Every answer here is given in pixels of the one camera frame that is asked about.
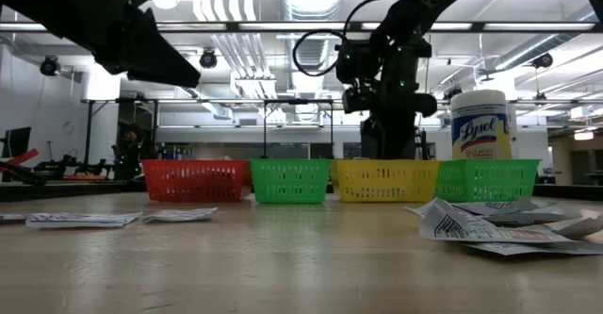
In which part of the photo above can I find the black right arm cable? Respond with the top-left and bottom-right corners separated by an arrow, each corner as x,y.
291,0 -> 406,77

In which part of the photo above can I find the green plastic basket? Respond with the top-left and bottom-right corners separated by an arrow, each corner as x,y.
435,158 -> 542,204
249,158 -> 333,206

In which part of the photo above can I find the yellow plastic basket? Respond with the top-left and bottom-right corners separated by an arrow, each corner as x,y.
330,158 -> 442,204

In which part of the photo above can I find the red flat object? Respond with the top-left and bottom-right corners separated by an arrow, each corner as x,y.
0,147 -> 41,167

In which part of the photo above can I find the black computer monitor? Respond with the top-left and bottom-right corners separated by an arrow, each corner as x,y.
359,120 -> 378,161
0,125 -> 33,160

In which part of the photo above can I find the thin hanging cable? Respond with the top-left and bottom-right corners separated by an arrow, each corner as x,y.
416,57 -> 433,134

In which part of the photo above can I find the black overhead frame beam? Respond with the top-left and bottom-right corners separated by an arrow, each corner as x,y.
0,20 -> 603,34

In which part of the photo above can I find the black table edge rail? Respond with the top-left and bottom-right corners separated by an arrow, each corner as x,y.
0,180 -> 603,201

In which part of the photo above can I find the person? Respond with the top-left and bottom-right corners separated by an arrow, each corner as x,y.
115,124 -> 148,181

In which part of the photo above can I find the red plastic basket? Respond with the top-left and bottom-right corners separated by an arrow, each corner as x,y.
140,158 -> 252,204

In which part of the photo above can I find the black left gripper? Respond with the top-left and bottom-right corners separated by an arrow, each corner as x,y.
91,5 -> 202,88

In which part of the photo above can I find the Lysol wipes canister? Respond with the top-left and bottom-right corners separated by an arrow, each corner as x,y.
449,89 -> 514,161

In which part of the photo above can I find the black background workstation frame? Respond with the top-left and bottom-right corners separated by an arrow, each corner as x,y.
80,96 -> 452,181

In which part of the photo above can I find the black hanging camera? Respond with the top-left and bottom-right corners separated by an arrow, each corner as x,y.
198,48 -> 220,71
39,56 -> 62,77
531,52 -> 555,70

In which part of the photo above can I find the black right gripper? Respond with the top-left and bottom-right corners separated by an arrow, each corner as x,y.
341,39 -> 439,159

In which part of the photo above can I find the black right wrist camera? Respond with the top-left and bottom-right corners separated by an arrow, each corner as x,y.
334,39 -> 378,85

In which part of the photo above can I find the silver ventilation duct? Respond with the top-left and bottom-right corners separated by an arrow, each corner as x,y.
277,0 -> 348,124

